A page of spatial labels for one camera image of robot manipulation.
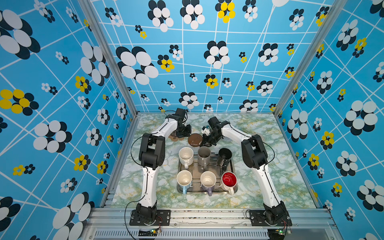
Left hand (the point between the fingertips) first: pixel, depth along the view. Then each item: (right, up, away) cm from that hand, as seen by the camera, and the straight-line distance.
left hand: (191, 134), depth 101 cm
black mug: (+20, -14, -10) cm, 27 cm away
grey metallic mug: (+8, -13, -10) cm, 18 cm away
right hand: (+7, -8, -1) cm, 11 cm away
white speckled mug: (-3, -14, -8) cm, 16 cm away
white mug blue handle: (-4, -25, -16) cm, 30 cm away
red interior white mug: (+22, -27, -18) cm, 39 cm away
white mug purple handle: (+10, -26, -15) cm, 32 cm away
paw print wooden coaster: (-12, -3, +3) cm, 13 cm away
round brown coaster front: (+3, -4, +1) cm, 5 cm away
